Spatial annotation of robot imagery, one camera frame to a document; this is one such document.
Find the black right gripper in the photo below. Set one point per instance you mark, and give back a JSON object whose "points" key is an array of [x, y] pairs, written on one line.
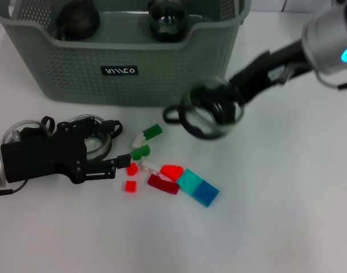
{"points": [[270, 68]]}

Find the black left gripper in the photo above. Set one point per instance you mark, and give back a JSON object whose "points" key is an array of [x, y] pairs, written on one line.
{"points": [[42, 153]]}

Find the grey-green perforated storage bin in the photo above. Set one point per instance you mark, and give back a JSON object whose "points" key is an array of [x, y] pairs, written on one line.
{"points": [[133, 91]]}

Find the white toy brick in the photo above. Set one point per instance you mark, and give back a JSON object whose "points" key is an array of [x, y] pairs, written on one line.
{"points": [[138, 140], [150, 166]]}

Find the small red toy brick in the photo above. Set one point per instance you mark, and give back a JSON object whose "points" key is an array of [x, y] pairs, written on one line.
{"points": [[132, 169], [130, 186]]}

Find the green toy brick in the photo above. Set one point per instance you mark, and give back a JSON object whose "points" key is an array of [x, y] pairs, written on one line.
{"points": [[152, 131], [140, 152]]}

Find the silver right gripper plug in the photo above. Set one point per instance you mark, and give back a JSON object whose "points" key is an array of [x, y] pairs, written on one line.
{"points": [[288, 74]]}

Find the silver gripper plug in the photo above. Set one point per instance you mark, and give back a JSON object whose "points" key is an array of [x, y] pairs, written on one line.
{"points": [[288, 74], [16, 136]]}

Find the dark red flat brick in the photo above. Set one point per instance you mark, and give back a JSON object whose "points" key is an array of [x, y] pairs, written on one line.
{"points": [[163, 185]]}

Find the red sloped toy brick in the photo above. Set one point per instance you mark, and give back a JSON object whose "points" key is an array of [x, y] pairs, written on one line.
{"points": [[171, 172]]}

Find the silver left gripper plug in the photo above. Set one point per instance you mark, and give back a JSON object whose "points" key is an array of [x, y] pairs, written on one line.
{"points": [[16, 136]]}

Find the teal square flat brick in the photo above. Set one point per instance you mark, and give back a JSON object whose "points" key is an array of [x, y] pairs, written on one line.
{"points": [[189, 181]]}

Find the blue square flat brick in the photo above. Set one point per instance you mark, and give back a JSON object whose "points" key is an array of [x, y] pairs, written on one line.
{"points": [[206, 193]]}

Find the black round teapot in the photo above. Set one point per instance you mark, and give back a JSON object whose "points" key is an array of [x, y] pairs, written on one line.
{"points": [[79, 20]]}

